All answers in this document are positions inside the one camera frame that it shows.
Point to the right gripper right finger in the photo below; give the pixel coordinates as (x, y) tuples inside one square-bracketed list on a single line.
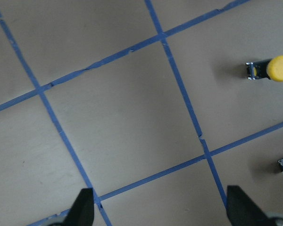
[(243, 211)]

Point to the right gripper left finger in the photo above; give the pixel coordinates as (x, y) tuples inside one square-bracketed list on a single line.
[(82, 210)]

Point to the yellow push button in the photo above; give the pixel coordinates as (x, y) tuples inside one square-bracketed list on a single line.
[(271, 69)]

